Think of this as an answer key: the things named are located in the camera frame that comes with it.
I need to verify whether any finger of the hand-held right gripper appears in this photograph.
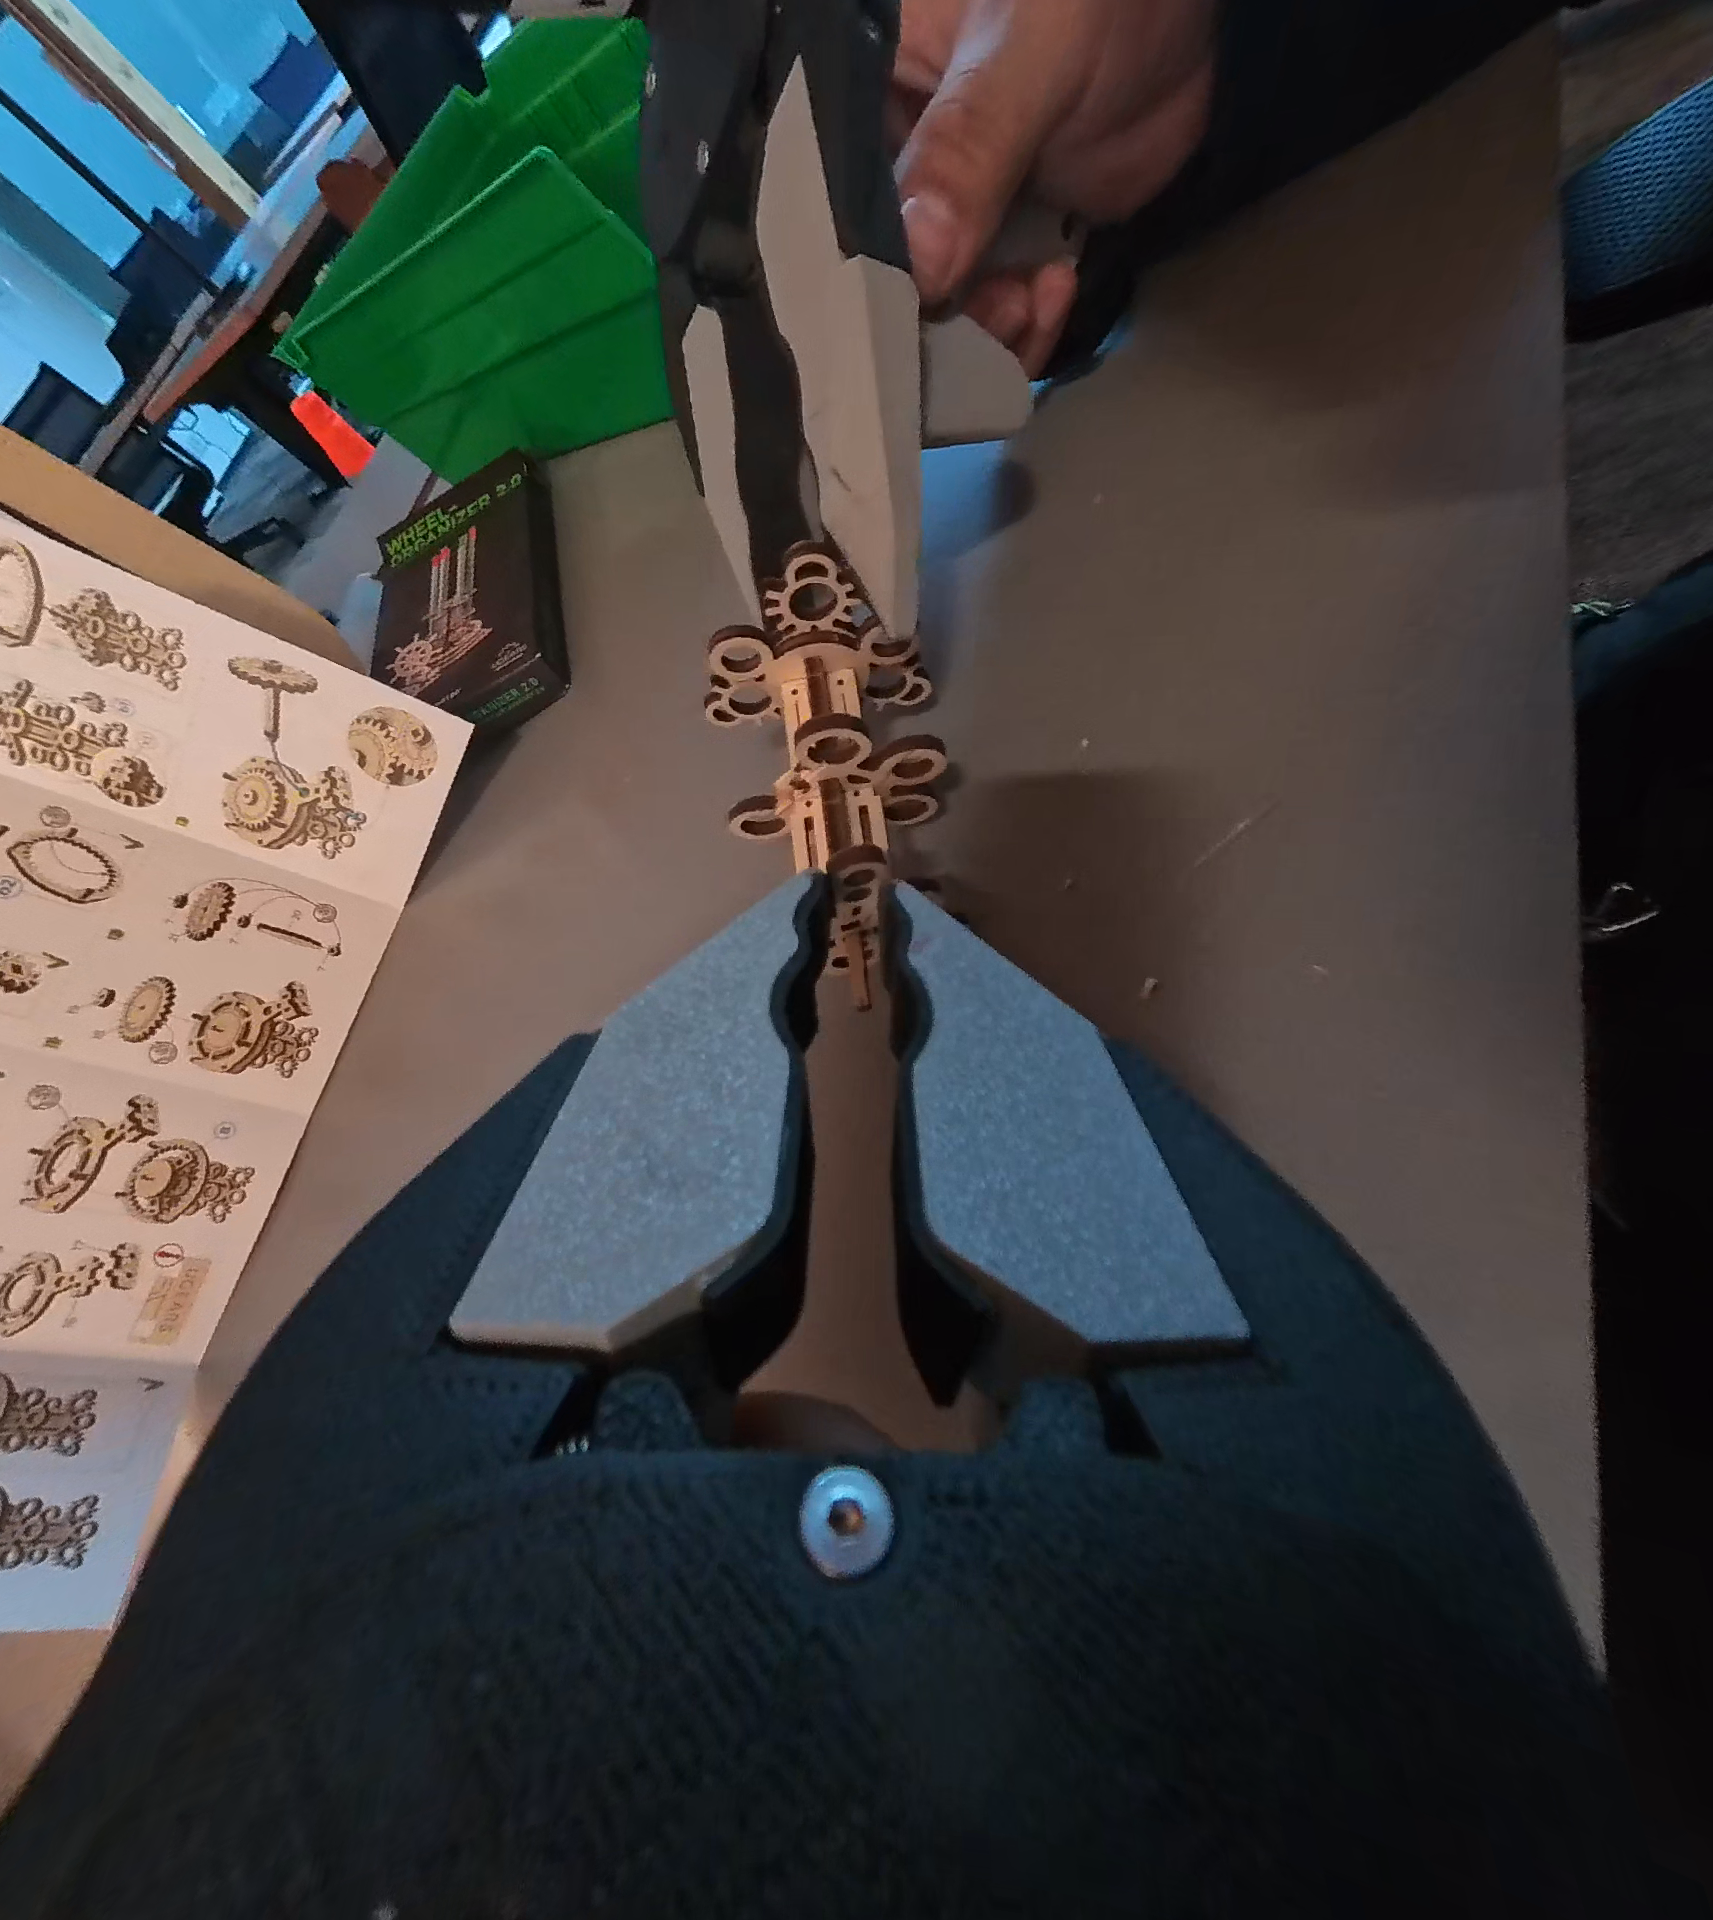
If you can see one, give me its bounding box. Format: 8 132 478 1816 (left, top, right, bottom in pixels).
669 294 812 640
751 52 936 640

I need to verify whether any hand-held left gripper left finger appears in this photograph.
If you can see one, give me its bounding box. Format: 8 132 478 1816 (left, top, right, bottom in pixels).
449 870 820 1389

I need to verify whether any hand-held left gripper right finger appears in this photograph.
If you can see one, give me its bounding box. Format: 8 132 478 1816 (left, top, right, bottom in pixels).
888 875 1250 1403

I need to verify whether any wooden gear model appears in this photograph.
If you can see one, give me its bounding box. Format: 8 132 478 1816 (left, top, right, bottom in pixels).
703 540 955 1009

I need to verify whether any black model kit box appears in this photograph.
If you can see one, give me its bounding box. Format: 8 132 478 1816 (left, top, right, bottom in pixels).
369 446 573 732

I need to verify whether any person's right hand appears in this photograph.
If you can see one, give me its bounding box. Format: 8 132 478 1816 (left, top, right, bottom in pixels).
888 0 1218 379

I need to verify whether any green plastic bin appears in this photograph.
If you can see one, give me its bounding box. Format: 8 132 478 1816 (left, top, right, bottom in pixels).
271 146 667 480
391 13 654 197

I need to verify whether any orange plastic item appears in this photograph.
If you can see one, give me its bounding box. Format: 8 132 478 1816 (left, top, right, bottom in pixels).
289 382 380 485

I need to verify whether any paper instruction sheet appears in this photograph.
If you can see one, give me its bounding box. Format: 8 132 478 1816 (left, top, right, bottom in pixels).
0 450 476 1643

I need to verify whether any grey mesh office chair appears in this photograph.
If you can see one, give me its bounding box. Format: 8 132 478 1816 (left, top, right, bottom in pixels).
1561 21 1713 347

